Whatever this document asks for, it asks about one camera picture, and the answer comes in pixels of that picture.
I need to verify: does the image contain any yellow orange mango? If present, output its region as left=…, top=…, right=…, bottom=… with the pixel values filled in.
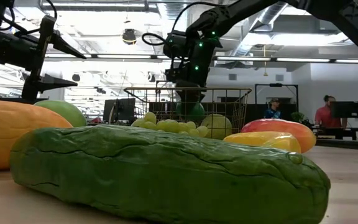
left=0, top=99, right=73, bottom=172

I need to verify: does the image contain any black computer monitor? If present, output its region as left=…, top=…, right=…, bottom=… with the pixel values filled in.
left=103, top=98, right=136, bottom=124

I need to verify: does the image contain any bronze wire basket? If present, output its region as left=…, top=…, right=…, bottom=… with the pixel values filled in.
left=123, top=86, right=253, bottom=139

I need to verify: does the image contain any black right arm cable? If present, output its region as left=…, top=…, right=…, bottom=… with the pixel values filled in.
left=140, top=1, right=226, bottom=47

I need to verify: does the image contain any black partition panel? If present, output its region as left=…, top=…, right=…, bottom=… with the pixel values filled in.
left=0, top=96, right=48, bottom=105

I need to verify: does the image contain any dark green lime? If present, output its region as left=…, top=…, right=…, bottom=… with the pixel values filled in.
left=175, top=101, right=206, bottom=123

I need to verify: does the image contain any pale green apple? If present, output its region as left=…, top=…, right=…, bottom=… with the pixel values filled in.
left=200, top=114, right=233, bottom=140

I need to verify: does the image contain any green pear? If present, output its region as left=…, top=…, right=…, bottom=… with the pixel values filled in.
left=33, top=100, right=88, bottom=128

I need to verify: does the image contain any silver ceiling duct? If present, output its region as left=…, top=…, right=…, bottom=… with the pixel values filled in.
left=231, top=1, right=290, bottom=65

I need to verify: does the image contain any person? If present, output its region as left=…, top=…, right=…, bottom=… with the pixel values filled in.
left=314, top=95, right=347, bottom=129
left=263, top=98, right=282, bottom=119

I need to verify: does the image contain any black station frame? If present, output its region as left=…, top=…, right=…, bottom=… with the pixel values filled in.
left=254, top=83, right=300, bottom=122

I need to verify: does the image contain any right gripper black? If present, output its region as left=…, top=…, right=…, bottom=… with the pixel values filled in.
left=163, top=29, right=223, bottom=110

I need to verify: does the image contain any green leafy plant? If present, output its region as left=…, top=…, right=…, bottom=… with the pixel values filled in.
left=290, top=111, right=306, bottom=124

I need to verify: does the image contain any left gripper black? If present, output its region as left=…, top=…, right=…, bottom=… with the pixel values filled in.
left=22, top=15, right=87, bottom=102

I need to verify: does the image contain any red orange mango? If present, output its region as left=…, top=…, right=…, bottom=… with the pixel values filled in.
left=241, top=119, right=317, bottom=154

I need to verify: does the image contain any green grape bunch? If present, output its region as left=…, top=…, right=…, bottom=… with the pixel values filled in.
left=131, top=111, right=210, bottom=138

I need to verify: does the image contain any yellow banana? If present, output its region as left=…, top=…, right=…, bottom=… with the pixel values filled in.
left=223, top=131, right=302, bottom=154

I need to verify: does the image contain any black monitor on stand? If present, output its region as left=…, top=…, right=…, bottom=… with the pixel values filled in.
left=330, top=101, right=358, bottom=130

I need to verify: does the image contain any black desk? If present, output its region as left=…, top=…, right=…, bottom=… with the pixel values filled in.
left=311, top=126, right=358, bottom=141

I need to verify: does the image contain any black ceiling camera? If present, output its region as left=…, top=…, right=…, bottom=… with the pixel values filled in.
left=122, top=28, right=137, bottom=45

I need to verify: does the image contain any green cucumber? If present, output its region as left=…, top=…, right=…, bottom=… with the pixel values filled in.
left=9, top=124, right=331, bottom=224

